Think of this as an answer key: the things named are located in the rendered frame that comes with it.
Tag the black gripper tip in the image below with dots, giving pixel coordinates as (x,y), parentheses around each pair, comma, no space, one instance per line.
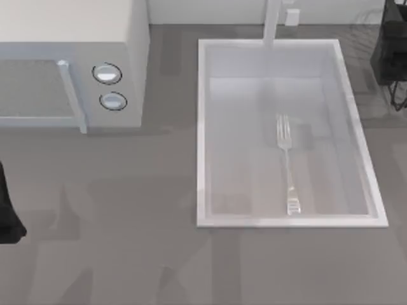
(9,216)

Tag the large round microwave knob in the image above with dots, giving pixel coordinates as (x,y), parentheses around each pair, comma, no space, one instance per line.
(107,73)

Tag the tall white tap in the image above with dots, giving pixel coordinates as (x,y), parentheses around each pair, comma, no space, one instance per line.
(271,22)

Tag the pale microwave oven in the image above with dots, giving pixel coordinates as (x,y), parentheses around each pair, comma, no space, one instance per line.
(133,63)

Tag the silver fork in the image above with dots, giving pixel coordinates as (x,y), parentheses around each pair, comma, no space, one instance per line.
(286,159)

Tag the small round microwave knob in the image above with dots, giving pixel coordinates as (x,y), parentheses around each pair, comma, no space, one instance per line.
(113,101)

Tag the microwave oven door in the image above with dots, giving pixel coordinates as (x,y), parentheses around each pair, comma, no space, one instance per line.
(31,89)

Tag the white sink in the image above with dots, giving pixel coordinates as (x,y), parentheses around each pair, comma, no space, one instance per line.
(241,159)

